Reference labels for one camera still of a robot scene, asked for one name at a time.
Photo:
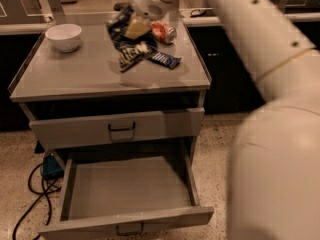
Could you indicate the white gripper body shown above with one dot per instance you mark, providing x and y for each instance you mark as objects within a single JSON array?
[{"x": 149, "y": 4}]

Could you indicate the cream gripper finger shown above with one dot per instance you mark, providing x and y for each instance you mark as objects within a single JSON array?
[{"x": 137, "y": 26}]

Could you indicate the blue chip bag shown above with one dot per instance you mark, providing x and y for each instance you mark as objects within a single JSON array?
[{"x": 131, "y": 51}]

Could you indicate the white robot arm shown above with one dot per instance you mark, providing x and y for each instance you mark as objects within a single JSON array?
[{"x": 273, "y": 178}]

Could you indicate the grey drawer cabinet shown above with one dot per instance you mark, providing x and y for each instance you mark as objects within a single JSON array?
[{"x": 88, "y": 81}]

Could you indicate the grey top drawer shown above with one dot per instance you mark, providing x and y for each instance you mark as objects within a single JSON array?
[{"x": 93, "y": 130}]

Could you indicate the grey open middle drawer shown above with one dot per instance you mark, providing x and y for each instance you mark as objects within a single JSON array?
[{"x": 102, "y": 191}]

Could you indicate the red soda can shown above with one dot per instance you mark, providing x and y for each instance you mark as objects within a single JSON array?
[{"x": 163, "y": 32}]

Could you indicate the blue candy bar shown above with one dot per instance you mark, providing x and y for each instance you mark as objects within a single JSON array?
[{"x": 165, "y": 60}]

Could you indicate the white ceramic bowl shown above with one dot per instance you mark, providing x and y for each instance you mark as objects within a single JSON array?
[{"x": 64, "y": 37}]

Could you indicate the dark lower cabinets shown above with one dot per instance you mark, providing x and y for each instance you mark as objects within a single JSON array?
[{"x": 232, "y": 89}]

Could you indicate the blue power box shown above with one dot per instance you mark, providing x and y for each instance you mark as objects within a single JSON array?
[{"x": 50, "y": 169}]

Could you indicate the black top drawer handle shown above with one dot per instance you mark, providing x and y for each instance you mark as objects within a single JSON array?
[{"x": 120, "y": 129}]

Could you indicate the black drawer handle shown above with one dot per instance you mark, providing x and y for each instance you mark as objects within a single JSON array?
[
  {"x": 130, "y": 229},
  {"x": 120, "y": 129}
]

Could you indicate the black middle drawer handle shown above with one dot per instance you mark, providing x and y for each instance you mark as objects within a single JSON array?
[{"x": 130, "y": 229}]

